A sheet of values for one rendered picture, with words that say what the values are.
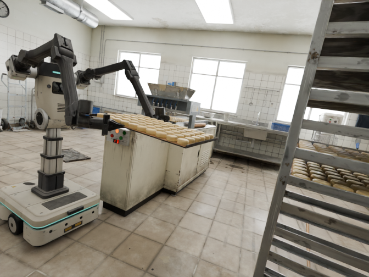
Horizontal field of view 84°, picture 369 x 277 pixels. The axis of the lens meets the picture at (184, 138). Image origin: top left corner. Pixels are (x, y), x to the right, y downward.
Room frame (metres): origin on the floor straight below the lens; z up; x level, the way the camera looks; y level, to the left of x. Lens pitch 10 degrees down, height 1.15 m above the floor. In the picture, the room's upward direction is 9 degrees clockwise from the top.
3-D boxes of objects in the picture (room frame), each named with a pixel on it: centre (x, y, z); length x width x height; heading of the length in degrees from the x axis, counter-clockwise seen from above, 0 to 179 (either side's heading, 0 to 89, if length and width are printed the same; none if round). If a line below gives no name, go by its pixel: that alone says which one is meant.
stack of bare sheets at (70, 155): (3.21, 1.84, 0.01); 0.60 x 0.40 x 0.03; 57
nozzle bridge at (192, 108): (2.58, 0.26, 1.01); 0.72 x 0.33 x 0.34; 67
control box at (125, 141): (1.78, 0.59, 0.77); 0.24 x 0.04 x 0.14; 67
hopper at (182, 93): (2.58, 0.26, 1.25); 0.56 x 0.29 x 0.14; 67
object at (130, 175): (2.11, 0.45, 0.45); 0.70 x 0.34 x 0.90; 157
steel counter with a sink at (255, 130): (4.91, -0.71, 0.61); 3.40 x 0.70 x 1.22; 73
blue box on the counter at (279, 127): (4.49, -2.07, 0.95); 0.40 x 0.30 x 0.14; 76
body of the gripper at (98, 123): (0.95, 0.41, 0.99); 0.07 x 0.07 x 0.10; 18
